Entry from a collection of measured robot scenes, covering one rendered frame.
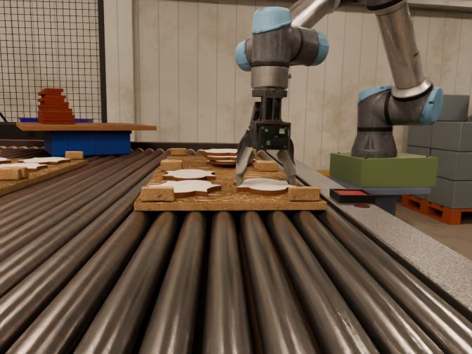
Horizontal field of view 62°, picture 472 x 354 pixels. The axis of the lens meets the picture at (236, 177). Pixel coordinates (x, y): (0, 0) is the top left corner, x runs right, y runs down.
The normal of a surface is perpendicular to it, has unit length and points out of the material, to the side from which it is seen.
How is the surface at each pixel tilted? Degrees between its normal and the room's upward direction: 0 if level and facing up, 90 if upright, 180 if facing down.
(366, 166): 90
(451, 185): 90
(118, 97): 90
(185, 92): 90
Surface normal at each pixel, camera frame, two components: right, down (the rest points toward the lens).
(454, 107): 0.17, 0.15
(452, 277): 0.02, -0.99
